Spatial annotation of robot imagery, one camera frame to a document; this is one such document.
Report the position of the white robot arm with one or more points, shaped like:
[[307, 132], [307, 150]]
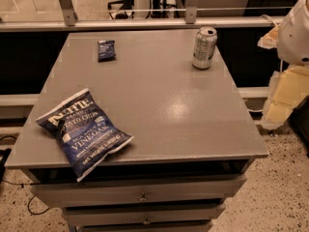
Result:
[[293, 35]]

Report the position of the large blue chip bag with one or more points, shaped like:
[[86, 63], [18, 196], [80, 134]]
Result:
[[84, 132]]

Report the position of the grey drawer cabinet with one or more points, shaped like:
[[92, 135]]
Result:
[[184, 122]]

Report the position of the small dark blue snack packet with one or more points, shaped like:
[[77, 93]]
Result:
[[106, 50]]

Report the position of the top grey drawer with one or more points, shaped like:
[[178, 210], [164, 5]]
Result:
[[139, 191]]

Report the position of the grey drawer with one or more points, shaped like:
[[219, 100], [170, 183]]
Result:
[[143, 215], [139, 191]]

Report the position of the green and white soda can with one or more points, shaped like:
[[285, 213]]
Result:
[[204, 47]]

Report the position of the middle grey drawer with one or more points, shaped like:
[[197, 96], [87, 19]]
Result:
[[143, 215]]

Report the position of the black office chair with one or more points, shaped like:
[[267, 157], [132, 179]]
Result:
[[125, 9]]

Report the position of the metal railing frame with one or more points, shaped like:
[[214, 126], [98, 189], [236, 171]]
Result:
[[91, 15]]

